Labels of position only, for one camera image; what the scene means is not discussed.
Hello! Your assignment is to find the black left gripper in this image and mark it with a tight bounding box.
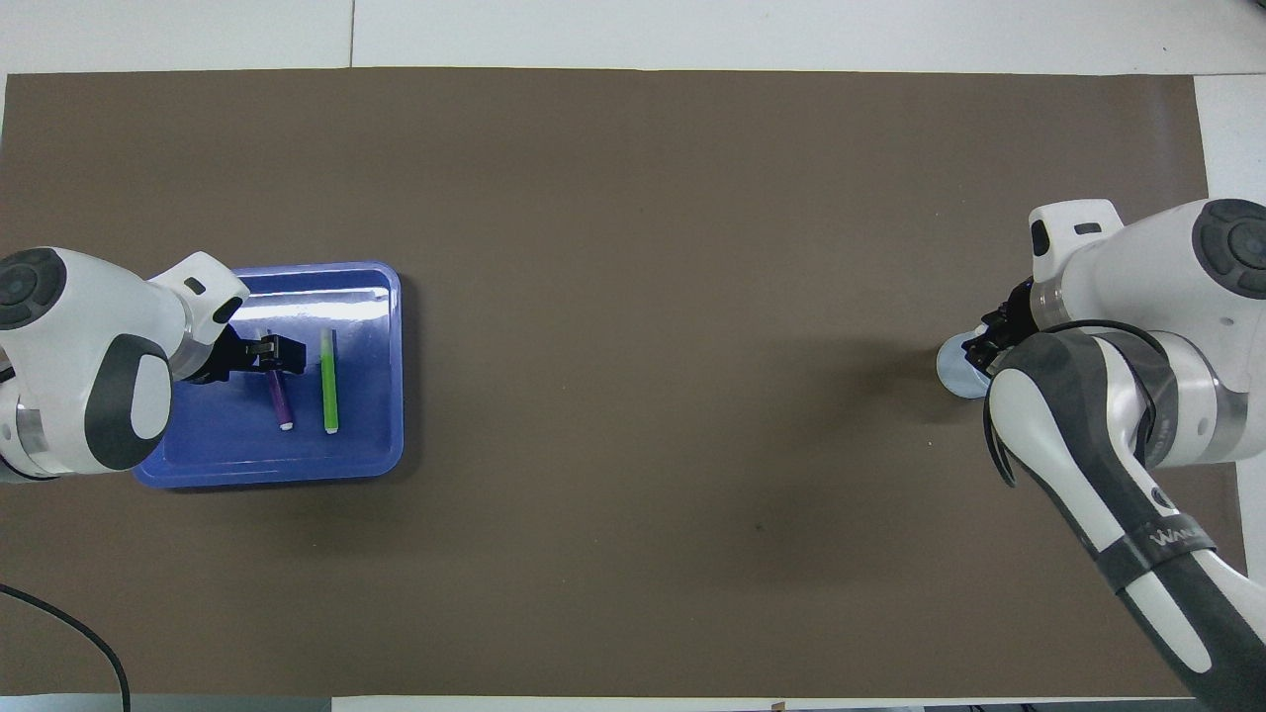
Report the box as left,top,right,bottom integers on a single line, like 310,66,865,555
188,324,308,386

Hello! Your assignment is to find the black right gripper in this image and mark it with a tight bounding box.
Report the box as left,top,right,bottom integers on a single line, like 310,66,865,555
962,281,1039,378

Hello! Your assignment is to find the purple pen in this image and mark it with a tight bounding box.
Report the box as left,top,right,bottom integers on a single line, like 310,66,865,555
265,331,295,432

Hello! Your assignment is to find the green pen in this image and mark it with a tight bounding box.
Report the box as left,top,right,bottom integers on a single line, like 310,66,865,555
319,328,340,435

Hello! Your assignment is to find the blue plastic tray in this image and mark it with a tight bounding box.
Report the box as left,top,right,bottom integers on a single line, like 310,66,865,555
132,261,406,490

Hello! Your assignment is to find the translucent plastic cup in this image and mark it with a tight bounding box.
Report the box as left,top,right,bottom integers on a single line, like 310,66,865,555
936,326,995,401

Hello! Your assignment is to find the brown table mat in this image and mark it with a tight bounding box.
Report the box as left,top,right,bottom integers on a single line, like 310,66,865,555
0,67,1249,698

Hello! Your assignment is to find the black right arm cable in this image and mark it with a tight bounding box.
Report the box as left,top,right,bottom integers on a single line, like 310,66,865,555
982,318,1178,488

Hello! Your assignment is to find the black loose cable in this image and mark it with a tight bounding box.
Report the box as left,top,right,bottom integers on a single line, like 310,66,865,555
0,581,133,712

